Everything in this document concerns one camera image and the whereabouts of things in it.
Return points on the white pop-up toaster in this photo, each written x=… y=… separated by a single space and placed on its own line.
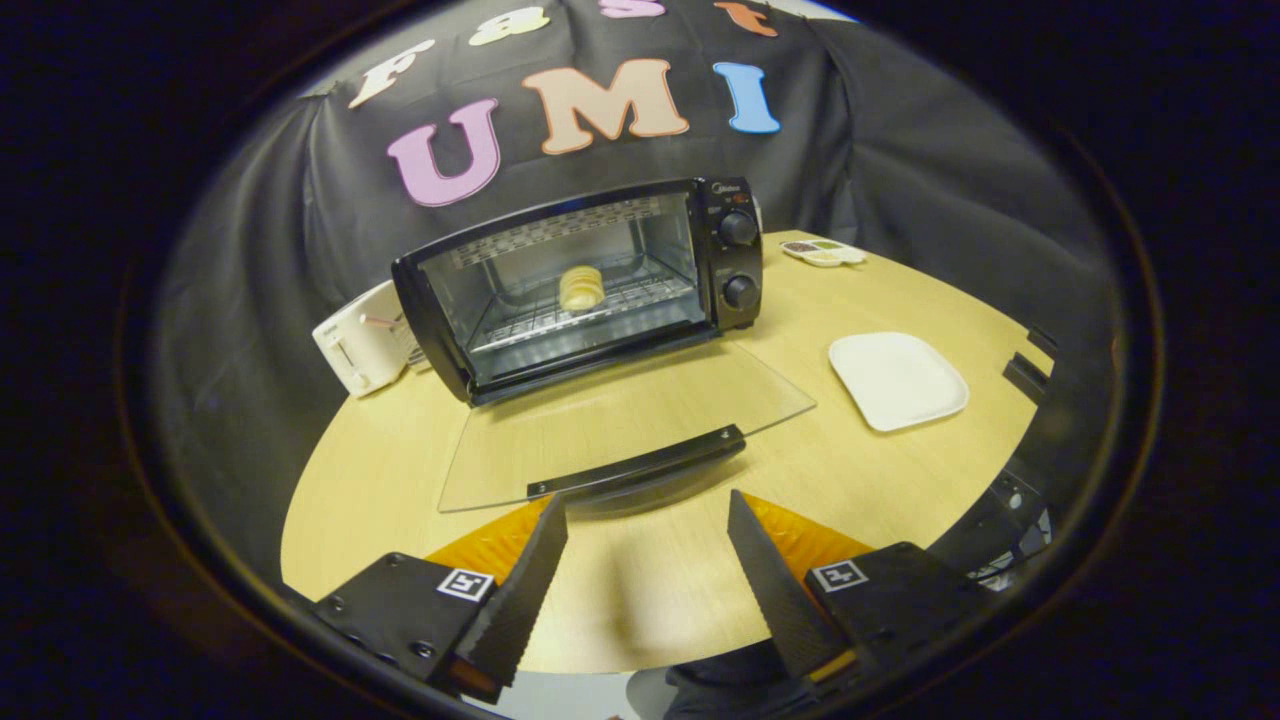
x=355 y=345

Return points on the black bracket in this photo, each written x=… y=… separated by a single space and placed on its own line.
x=1026 y=376
x=1043 y=342

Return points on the white divided spice dish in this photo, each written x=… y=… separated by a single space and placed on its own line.
x=822 y=253

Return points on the white square plate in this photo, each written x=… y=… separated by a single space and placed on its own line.
x=898 y=380

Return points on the round bread bun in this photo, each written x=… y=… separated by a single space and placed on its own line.
x=581 y=288

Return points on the black backdrop cloth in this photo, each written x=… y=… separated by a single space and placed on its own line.
x=900 y=150

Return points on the black toaster oven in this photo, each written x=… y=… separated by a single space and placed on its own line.
x=735 y=260

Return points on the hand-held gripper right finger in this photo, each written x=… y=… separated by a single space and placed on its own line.
x=765 y=580

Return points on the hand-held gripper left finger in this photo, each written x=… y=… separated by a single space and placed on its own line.
x=525 y=590

